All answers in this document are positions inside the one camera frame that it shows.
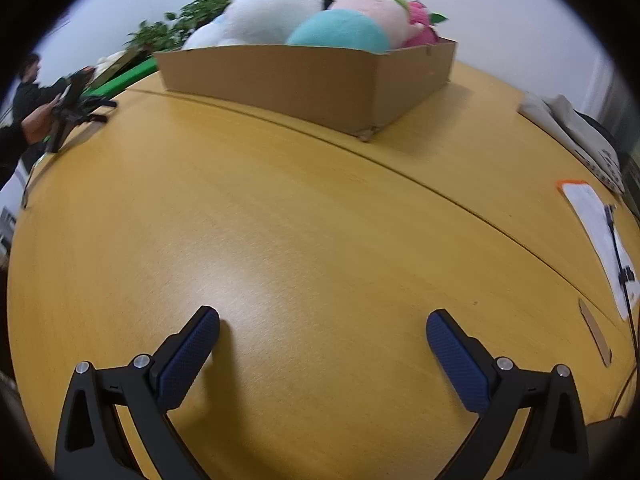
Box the pale pink plush toy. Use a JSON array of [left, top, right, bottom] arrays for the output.
[[330, 0, 416, 46]]

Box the hot pink plush toy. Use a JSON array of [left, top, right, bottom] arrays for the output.
[[400, 1, 449, 49]]

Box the thin black cable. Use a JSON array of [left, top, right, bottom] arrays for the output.
[[604, 204, 640, 357]]

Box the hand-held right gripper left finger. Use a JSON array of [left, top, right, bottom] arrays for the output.
[[54, 305, 221, 480]]

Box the person's left hand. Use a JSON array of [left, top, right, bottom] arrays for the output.
[[22, 104, 57, 145]]

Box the small cardboard carton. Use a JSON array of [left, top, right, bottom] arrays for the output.
[[94, 49, 151, 86]]

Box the person's left forearm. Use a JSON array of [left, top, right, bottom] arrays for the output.
[[0, 121, 32, 188]]

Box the cardboard strip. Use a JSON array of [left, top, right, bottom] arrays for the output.
[[577, 298, 614, 368]]

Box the white plush toy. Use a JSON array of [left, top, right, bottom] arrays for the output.
[[182, 0, 332, 51]]

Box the white paper with orange edge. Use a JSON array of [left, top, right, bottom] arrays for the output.
[[556, 179, 640, 322]]

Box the white cloth bag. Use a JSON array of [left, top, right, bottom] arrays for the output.
[[517, 92, 627, 195]]

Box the brown cardboard box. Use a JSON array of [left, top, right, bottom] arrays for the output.
[[152, 37, 458, 143]]

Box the light blue plush toy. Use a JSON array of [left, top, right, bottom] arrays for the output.
[[286, 9, 392, 54]]

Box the small potted green plant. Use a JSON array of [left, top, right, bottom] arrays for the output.
[[125, 20, 182, 57]]

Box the large potted green plant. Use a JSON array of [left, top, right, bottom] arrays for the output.
[[165, 0, 234, 46]]

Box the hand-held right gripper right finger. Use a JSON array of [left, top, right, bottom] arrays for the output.
[[426, 309, 591, 480]]

